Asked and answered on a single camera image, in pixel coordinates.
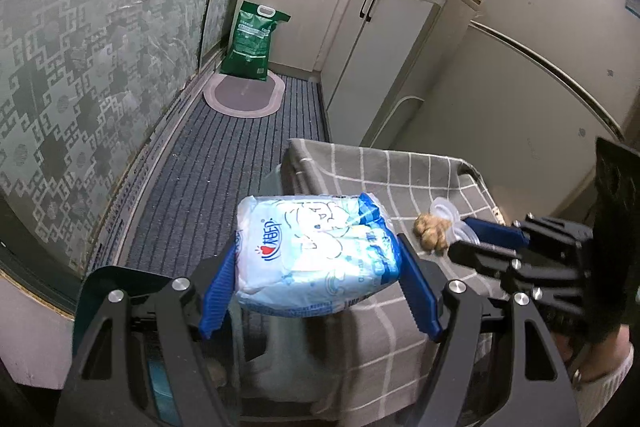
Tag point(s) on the silver refrigerator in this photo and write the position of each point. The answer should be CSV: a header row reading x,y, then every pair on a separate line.
x,y
550,57

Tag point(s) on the oval grey floor mat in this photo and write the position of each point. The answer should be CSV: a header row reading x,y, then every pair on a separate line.
x,y
240,97

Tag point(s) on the blue white tissue packet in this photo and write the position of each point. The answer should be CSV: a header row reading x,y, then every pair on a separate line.
x,y
310,257

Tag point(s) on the person's right hand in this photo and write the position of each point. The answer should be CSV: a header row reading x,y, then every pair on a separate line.
x,y
600,354

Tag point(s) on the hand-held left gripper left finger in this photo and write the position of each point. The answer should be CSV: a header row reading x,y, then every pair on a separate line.
x,y
220,297

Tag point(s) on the brown ball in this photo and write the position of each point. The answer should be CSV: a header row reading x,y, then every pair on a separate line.
x,y
430,232

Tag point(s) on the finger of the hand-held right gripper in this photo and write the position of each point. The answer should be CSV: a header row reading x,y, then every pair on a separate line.
x,y
475,257
495,231

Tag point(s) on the person's right forearm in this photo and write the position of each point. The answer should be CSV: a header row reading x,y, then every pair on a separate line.
x,y
605,394

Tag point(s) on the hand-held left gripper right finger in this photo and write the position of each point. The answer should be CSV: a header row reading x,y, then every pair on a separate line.
x,y
420,292

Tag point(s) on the striped blue floor mat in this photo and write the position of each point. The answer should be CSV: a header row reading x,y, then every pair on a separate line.
x,y
200,187

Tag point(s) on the green rice bag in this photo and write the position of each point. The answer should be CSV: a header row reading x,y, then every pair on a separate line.
x,y
252,42

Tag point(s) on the grey checked tablecloth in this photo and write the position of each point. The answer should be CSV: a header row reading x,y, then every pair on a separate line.
x,y
380,177

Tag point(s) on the clear plastic lid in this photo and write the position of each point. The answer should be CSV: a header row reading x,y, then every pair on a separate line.
x,y
445,210

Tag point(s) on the white kitchen cabinet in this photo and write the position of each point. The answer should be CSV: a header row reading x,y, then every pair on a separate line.
x,y
395,42
295,17

